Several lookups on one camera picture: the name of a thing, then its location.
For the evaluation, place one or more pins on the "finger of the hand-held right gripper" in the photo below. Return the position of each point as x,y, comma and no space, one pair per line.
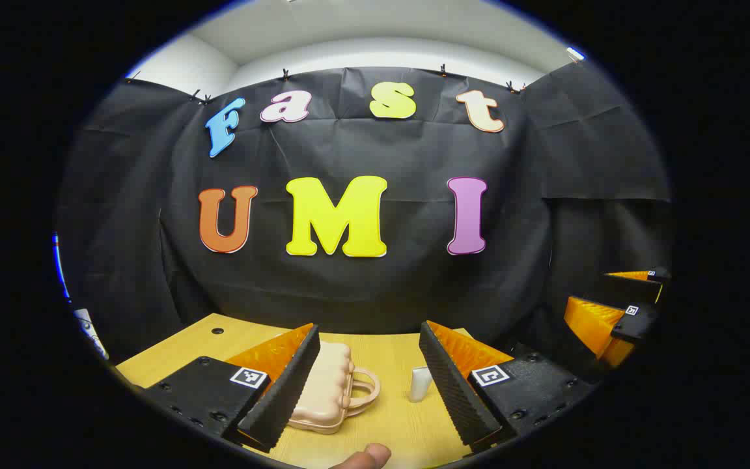
629,288
635,322

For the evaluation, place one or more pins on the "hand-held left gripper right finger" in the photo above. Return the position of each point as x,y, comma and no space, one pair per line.
459,404

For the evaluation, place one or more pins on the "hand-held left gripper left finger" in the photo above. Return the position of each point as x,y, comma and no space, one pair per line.
287,397

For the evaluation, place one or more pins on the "small beige suitcase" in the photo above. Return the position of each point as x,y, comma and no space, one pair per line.
326,391

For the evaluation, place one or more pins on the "white squeeze tube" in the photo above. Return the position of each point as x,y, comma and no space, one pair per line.
419,384

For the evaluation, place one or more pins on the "white device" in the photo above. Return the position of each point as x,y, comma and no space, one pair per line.
92,332

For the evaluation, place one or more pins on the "ceiling light panel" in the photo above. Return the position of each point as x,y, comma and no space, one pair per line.
574,53

